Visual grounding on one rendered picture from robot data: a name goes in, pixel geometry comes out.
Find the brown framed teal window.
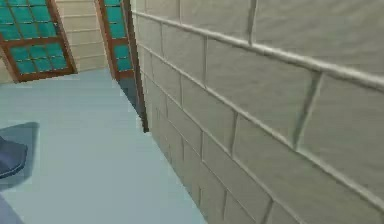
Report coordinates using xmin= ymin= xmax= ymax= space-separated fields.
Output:
xmin=0 ymin=0 xmax=79 ymax=84
xmin=94 ymin=0 xmax=138 ymax=81

